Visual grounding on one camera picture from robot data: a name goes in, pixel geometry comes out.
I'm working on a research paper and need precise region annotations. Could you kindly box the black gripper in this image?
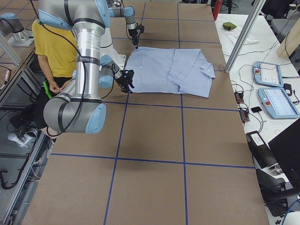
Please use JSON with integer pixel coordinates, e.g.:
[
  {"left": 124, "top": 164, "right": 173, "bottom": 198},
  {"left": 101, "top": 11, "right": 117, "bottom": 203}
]
[
  {"left": 116, "top": 76, "right": 134, "bottom": 93},
  {"left": 128, "top": 28, "right": 139, "bottom": 49}
]

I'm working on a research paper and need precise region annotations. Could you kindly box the light blue striped shirt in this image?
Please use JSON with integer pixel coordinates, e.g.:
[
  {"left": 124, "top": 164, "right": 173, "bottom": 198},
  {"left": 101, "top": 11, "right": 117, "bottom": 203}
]
[{"left": 126, "top": 47, "right": 215, "bottom": 98}]

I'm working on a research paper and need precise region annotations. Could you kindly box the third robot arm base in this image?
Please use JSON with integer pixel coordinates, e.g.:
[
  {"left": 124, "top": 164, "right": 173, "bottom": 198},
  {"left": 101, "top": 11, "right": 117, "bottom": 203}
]
[{"left": 0, "top": 13, "right": 34, "bottom": 47}]

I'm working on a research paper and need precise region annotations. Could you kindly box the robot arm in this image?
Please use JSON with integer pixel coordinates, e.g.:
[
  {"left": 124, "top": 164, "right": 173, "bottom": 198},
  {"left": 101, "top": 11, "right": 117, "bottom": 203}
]
[
  {"left": 38, "top": 0, "right": 139, "bottom": 134},
  {"left": 107, "top": 0, "right": 144, "bottom": 49}
]

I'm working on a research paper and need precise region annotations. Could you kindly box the person in yellow shirt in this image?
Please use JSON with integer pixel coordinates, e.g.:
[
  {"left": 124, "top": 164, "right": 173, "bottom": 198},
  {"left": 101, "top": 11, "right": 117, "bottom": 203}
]
[{"left": 31, "top": 18, "right": 79, "bottom": 143}]

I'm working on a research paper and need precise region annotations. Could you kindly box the green folded cloth pouch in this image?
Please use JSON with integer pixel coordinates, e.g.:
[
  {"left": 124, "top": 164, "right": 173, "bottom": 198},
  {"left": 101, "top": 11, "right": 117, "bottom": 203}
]
[{"left": 222, "top": 22, "right": 237, "bottom": 30}]

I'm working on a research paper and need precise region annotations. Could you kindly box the clear plastic MINI bag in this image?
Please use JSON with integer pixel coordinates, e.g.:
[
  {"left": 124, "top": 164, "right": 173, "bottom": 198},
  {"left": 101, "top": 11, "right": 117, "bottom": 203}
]
[{"left": 222, "top": 24, "right": 259, "bottom": 45}]

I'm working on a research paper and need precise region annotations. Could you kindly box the black smartphone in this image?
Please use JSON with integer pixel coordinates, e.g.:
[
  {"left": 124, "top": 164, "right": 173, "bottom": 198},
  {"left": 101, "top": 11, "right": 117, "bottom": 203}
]
[{"left": 251, "top": 106, "right": 262, "bottom": 113}]

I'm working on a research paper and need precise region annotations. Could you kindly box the upper blue teach pendant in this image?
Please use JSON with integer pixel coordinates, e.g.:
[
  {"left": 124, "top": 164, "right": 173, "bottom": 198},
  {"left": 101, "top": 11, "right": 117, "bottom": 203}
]
[{"left": 253, "top": 61, "right": 284, "bottom": 88}]

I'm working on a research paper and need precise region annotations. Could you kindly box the blue teach pendant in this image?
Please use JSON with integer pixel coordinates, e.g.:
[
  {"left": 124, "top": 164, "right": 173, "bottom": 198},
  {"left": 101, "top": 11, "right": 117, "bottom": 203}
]
[
  {"left": 253, "top": 61, "right": 284, "bottom": 88},
  {"left": 257, "top": 88, "right": 300, "bottom": 119}
]

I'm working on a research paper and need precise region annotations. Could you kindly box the lower blue teach pendant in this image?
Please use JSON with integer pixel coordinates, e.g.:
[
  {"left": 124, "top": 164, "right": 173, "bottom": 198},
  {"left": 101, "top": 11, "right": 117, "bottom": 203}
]
[{"left": 257, "top": 88, "right": 300, "bottom": 119}]

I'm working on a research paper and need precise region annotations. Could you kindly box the black power adapter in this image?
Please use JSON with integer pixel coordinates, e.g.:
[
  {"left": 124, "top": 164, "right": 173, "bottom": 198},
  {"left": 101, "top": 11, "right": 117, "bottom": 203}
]
[{"left": 283, "top": 83, "right": 293, "bottom": 96}]

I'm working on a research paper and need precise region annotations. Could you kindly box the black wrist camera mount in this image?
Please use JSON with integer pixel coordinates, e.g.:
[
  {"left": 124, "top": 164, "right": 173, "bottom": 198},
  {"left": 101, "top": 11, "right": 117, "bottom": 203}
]
[
  {"left": 122, "top": 70, "right": 134, "bottom": 82},
  {"left": 136, "top": 23, "right": 144, "bottom": 35}
]

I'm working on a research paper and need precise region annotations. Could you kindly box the green handled tool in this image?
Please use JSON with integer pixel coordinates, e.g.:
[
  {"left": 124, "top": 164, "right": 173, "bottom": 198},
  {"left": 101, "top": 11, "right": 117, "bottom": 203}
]
[{"left": 43, "top": 81, "right": 52, "bottom": 99}]

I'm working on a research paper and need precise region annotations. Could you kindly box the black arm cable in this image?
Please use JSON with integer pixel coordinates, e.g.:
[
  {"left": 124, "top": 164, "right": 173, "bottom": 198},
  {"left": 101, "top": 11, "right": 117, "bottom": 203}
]
[{"left": 37, "top": 21, "right": 118, "bottom": 134}]

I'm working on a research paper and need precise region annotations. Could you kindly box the aluminium frame post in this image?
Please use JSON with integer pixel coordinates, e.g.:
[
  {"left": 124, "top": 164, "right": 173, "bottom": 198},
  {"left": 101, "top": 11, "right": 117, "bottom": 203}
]
[{"left": 225, "top": 0, "right": 266, "bottom": 73}]

